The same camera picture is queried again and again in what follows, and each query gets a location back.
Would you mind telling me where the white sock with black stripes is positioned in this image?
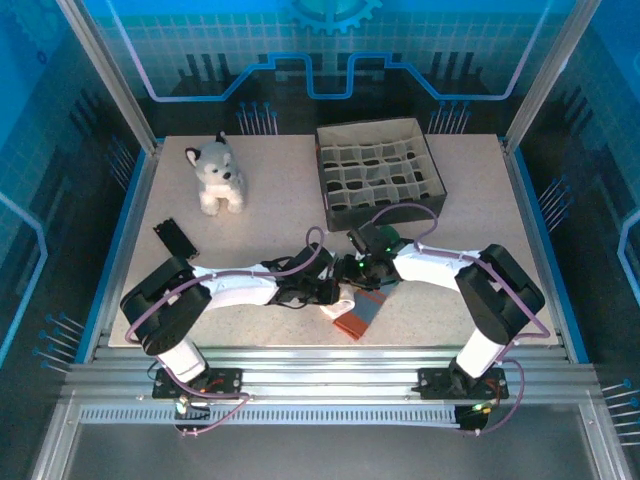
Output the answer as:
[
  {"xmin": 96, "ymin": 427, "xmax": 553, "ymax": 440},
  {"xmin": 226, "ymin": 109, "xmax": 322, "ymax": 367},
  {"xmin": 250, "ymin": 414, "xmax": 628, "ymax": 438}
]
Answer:
[{"xmin": 319, "ymin": 297, "xmax": 357, "ymax": 321}]

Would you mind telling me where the grey sock with orange cuff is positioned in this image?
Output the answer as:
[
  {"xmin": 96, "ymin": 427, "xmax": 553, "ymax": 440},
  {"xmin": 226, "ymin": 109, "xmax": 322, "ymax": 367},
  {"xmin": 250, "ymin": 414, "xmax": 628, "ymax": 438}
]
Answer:
[{"xmin": 332, "ymin": 225, "xmax": 402, "ymax": 342}]

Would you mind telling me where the black divided organizer box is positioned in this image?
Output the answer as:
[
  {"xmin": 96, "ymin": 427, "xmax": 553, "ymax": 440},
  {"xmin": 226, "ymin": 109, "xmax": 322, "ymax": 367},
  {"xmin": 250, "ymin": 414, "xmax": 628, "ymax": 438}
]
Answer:
[{"xmin": 314, "ymin": 117, "xmax": 448, "ymax": 232}]

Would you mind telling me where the grey white husky plush toy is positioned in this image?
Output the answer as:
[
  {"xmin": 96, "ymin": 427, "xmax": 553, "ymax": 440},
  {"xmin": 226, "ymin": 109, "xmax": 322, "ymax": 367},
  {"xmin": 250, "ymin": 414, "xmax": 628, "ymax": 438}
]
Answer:
[{"xmin": 184, "ymin": 131, "xmax": 249, "ymax": 216}]

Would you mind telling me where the black rectangular metal plate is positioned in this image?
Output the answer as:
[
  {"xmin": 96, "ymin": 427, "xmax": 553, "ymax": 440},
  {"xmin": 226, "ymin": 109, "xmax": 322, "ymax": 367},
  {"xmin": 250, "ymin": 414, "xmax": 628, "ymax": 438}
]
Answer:
[{"xmin": 152, "ymin": 216, "xmax": 201, "ymax": 261}]

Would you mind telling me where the small LED circuit board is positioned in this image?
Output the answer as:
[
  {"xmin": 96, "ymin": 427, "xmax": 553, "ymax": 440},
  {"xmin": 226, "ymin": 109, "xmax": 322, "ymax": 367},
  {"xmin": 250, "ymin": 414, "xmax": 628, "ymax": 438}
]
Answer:
[
  {"xmin": 455, "ymin": 399, "xmax": 495, "ymax": 431},
  {"xmin": 174, "ymin": 393, "xmax": 211, "ymax": 419}
]

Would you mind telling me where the wide aluminium frame rail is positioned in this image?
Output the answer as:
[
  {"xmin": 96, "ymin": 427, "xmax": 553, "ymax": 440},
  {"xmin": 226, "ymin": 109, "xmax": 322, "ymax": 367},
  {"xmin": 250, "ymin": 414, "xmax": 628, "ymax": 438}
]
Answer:
[{"xmin": 59, "ymin": 344, "xmax": 601, "ymax": 407}]

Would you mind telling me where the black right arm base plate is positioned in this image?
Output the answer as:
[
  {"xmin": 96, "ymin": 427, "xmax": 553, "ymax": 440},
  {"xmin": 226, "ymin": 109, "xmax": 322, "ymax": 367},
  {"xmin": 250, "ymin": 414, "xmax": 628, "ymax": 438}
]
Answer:
[{"xmin": 417, "ymin": 367, "xmax": 510, "ymax": 401}]

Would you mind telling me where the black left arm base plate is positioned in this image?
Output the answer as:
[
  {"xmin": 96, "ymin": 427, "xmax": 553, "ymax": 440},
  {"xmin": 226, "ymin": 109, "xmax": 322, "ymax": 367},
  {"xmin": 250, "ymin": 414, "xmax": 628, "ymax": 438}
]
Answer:
[{"xmin": 152, "ymin": 367, "xmax": 245, "ymax": 400}]

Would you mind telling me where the slotted grey cable duct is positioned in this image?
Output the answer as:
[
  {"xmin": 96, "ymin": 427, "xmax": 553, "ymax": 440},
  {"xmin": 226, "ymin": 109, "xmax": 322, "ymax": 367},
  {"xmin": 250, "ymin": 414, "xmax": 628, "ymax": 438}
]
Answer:
[{"xmin": 78, "ymin": 405, "xmax": 464, "ymax": 427}]

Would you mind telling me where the aluminium table side rail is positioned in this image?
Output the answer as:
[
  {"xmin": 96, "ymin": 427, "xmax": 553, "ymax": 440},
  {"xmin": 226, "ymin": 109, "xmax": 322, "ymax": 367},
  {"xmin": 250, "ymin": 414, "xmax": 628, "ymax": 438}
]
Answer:
[
  {"xmin": 82, "ymin": 142, "xmax": 164, "ymax": 364},
  {"xmin": 502, "ymin": 142, "xmax": 579, "ymax": 364}
]

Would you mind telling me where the slanted aluminium frame post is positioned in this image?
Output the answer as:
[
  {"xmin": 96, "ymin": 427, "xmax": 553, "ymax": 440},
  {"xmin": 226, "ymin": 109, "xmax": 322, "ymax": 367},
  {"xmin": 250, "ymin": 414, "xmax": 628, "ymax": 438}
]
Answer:
[
  {"xmin": 54, "ymin": 0, "xmax": 164, "ymax": 154},
  {"xmin": 502, "ymin": 0, "xmax": 604, "ymax": 154}
]

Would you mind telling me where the aluminium lower frame rail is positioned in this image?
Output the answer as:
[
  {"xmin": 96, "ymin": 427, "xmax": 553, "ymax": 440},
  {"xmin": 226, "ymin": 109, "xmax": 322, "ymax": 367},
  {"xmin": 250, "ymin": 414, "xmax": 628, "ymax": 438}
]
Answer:
[
  {"xmin": 578, "ymin": 399, "xmax": 632, "ymax": 480},
  {"xmin": 29, "ymin": 399, "xmax": 81, "ymax": 480}
]

